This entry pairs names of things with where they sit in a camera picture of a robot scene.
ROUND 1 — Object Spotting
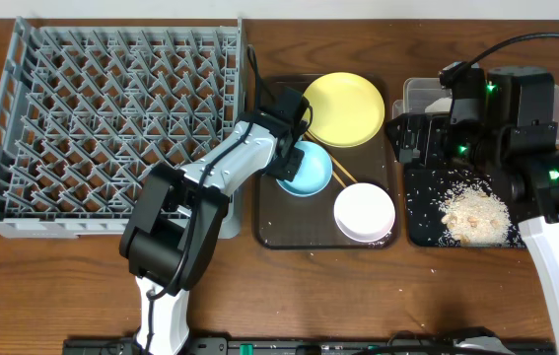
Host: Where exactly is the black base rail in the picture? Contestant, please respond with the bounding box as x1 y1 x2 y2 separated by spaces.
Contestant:
61 327 557 355

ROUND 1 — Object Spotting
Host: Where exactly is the white napkin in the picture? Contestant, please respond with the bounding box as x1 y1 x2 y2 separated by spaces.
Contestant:
425 98 453 113

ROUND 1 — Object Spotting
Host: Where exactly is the food scraps pile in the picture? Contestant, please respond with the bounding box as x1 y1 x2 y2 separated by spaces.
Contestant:
438 180 513 247

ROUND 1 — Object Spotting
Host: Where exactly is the grey plastic dishwasher rack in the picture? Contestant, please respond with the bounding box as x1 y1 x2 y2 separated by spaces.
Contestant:
0 19 247 239

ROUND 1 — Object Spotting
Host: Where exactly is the wooden chopstick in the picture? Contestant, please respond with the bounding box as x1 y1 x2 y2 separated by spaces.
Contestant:
332 170 347 189
305 131 358 183

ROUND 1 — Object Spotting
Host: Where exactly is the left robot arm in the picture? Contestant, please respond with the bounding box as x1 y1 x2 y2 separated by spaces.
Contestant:
119 88 313 354

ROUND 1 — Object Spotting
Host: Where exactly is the clear plastic bin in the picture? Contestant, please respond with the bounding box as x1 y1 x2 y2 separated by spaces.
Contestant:
392 78 559 145

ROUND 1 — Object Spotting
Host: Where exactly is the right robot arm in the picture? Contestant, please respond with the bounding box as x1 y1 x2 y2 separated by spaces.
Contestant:
384 63 559 353

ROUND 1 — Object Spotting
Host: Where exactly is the light blue bowl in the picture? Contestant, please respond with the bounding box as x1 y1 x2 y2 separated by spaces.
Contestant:
277 141 332 197

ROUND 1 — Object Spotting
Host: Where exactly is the dark brown serving tray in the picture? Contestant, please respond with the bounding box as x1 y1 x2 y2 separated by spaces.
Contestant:
252 73 401 250

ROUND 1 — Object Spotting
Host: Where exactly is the yellow plate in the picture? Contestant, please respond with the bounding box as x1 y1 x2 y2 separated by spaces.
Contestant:
304 72 385 148

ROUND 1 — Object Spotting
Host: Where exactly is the black waste tray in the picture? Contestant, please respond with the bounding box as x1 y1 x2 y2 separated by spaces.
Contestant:
403 169 524 249

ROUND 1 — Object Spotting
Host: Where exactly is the white bowl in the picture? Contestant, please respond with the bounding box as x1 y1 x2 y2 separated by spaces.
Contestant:
333 182 396 243

